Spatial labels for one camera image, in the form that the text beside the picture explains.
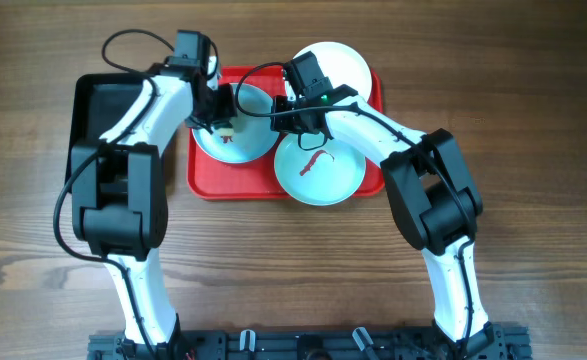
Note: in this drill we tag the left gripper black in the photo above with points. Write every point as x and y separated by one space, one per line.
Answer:
229 112

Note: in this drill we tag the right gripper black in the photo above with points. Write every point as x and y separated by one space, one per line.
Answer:
281 124

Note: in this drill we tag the green yellow sponge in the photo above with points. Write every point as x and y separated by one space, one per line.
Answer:
225 130

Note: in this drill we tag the light blue plate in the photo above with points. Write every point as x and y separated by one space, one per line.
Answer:
253 137

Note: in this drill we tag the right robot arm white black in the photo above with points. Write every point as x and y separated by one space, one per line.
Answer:
433 198

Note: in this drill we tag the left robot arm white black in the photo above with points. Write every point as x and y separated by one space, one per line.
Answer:
119 201

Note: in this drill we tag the red plastic tray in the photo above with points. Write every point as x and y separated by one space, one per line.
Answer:
211 179

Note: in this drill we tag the black plastic tray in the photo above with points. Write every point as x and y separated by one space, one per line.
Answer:
100 101

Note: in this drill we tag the light green plate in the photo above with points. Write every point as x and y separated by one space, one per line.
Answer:
318 173

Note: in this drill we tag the white plate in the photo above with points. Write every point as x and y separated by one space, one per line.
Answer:
342 65

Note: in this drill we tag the black mounting rail base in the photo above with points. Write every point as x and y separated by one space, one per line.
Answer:
495 341

